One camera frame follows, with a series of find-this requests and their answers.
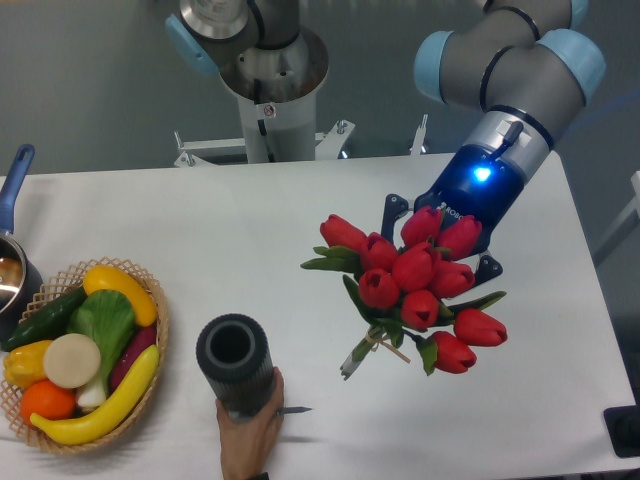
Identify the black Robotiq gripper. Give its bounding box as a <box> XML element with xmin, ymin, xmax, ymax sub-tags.
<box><xmin>380</xmin><ymin>144</ymin><xmax>524</xmax><ymax>287</ymax></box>

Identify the red tulip bouquet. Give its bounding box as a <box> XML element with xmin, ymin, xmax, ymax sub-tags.
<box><xmin>301</xmin><ymin>207</ymin><xmax>508</xmax><ymax>379</ymax></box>

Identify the dark grey ribbed vase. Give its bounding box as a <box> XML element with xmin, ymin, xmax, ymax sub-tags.
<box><xmin>196</xmin><ymin>313</ymin><xmax>275</xmax><ymax>423</ymax></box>

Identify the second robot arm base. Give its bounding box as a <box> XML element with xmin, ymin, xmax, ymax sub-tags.
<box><xmin>165</xmin><ymin>1</ymin><xmax>329</xmax><ymax>137</ymax></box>

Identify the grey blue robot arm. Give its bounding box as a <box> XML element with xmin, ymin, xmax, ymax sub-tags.
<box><xmin>381</xmin><ymin>1</ymin><xmax>606</xmax><ymax>284</ymax></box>

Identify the person's hand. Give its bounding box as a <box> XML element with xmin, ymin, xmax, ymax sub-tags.
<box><xmin>216</xmin><ymin>367</ymin><xmax>284</xmax><ymax>480</ymax></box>

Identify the grey pen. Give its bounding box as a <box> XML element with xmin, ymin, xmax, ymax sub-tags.
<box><xmin>276</xmin><ymin>406</ymin><xmax>312</xmax><ymax>417</ymax></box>

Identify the black device at table edge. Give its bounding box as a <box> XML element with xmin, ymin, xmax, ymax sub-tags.
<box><xmin>603</xmin><ymin>405</ymin><xmax>640</xmax><ymax>458</ymax></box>

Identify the purple sweet potato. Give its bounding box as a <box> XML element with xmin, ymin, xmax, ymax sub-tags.
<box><xmin>109</xmin><ymin>325</ymin><xmax>157</xmax><ymax>392</ymax></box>

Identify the green bok choy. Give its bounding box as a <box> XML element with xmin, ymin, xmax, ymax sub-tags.
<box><xmin>67</xmin><ymin>290</ymin><xmax>135</xmax><ymax>412</ymax></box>

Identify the yellow squash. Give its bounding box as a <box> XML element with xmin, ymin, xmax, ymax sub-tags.
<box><xmin>83</xmin><ymin>265</ymin><xmax>158</xmax><ymax>327</ymax></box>

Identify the yellow banana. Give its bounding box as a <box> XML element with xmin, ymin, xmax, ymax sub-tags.
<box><xmin>30</xmin><ymin>345</ymin><xmax>160</xmax><ymax>446</ymax></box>

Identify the woven wicker basket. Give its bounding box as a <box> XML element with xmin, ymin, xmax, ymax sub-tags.
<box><xmin>1</xmin><ymin>258</ymin><xmax>169</xmax><ymax>454</ymax></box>

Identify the green cucumber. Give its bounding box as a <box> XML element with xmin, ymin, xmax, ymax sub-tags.
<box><xmin>1</xmin><ymin>287</ymin><xmax>87</xmax><ymax>352</ymax></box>

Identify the orange fruit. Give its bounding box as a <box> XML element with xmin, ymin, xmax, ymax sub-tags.
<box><xmin>20</xmin><ymin>380</ymin><xmax>76</xmax><ymax>426</ymax></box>

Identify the yellow bell pepper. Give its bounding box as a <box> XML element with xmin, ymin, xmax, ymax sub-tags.
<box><xmin>3</xmin><ymin>340</ymin><xmax>53</xmax><ymax>389</ymax></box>

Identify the white metal mounting frame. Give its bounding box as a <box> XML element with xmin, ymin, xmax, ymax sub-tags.
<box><xmin>174</xmin><ymin>115</ymin><xmax>429</xmax><ymax>168</ymax></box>

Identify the blue handled saucepan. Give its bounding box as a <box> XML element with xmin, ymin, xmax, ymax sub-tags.
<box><xmin>1</xmin><ymin>144</ymin><xmax>42</xmax><ymax>341</ymax></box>

